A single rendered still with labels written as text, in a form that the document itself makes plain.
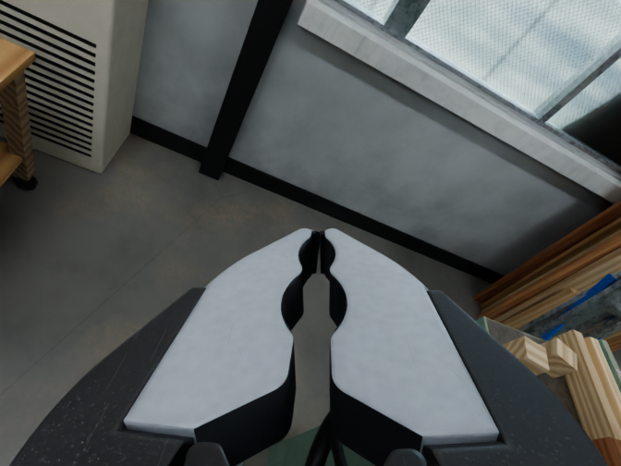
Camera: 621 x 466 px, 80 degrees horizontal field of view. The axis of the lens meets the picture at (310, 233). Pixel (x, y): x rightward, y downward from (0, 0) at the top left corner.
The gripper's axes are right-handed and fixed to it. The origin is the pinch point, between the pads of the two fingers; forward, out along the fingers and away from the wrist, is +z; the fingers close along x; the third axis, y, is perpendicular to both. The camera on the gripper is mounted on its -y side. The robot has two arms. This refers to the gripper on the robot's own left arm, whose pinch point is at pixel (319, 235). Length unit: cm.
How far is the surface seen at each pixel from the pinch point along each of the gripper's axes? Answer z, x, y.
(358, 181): 156, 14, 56
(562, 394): 29, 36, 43
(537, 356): 28, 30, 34
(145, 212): 118, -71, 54
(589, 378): 30, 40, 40
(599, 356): 33, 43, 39
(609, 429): 23, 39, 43
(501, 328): 35, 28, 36
